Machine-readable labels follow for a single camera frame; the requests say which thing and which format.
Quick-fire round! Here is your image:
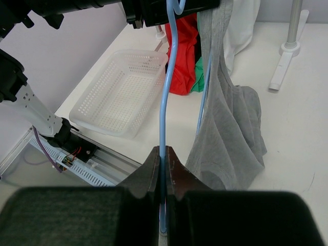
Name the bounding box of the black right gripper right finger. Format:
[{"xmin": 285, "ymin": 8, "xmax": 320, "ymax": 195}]
[{"xmin": 165, "ymin": 147, "xmax": 324, "ymax": 245}]

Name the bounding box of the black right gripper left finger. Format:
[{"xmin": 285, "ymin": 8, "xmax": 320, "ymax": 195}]
[{"xmin": 1, "ymin": 147, "xmax": 160, "ymax": 245}]

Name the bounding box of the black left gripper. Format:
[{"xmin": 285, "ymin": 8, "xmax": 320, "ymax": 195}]
[{"xmin": 121, "ymin": 0, "xmax": 220, "ymax": 29}]

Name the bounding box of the light blue hanger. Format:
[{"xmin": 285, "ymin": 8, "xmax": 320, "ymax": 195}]
[{"xmin": 158, "ymin": 0, "xmax": 213, "ymax": 234}]

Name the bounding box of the grey tank top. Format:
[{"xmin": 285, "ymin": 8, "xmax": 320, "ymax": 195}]
[{"xmin": 186, "ymin": 1, "xmax": 266, "ymax": 190}]

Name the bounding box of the red tank top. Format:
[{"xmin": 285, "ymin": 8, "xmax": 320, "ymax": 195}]
[{"xmin": 170, "ymin": 14, "xmax": 198, "ymax": 95}]

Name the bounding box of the green tank top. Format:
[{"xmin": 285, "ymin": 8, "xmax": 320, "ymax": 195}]
[{"xmin": 190, "ymin": 57, "xmax": 204, "ymax": 92}]

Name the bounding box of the white tank top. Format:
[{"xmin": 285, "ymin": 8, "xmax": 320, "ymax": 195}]
[{"xmin": 223, "ymin": 0, "xmax": 261, "ymax": 74}]

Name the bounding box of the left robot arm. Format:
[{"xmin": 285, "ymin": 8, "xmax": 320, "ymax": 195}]
[{"xmin": 1, "ymin": 4, "xmax": 201, "ymax": 163}]

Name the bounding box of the black tank top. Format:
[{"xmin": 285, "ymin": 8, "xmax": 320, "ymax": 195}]
[{"xmin": 194, "ymin": 33, "xmax": 201, "ymax": 64}]

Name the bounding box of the white plastic basket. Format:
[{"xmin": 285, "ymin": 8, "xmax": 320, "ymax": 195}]
[{"xmin": 69, "ymin": 50, "xmax": 168, "ymax": 138}]

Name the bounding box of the white clothes rack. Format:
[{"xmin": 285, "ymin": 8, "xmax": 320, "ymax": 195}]
[{"xmin": 153, "ymin": 0, "xmax": 311, "ymax": 92}]

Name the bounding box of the aluminium mounting rail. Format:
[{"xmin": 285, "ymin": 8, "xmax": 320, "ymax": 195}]
[{"xmin": 1, "ymin": 129, "xmax": 140, "ymax": 188}]

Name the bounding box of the white slotted cable duct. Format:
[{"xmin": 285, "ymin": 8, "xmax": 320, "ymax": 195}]
[{"xmin": 41, "ymin": 140, "xmax": 115, "ymax": 187}]

